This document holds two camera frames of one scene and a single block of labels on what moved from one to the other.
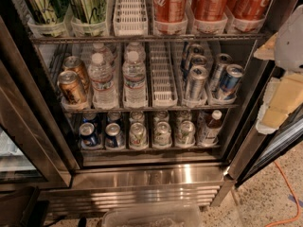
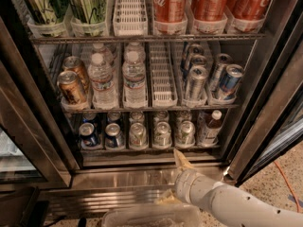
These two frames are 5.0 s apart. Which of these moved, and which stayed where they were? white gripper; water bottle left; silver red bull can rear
Moved: white gripper
Stayed: water bottle left; silver red bull can rear
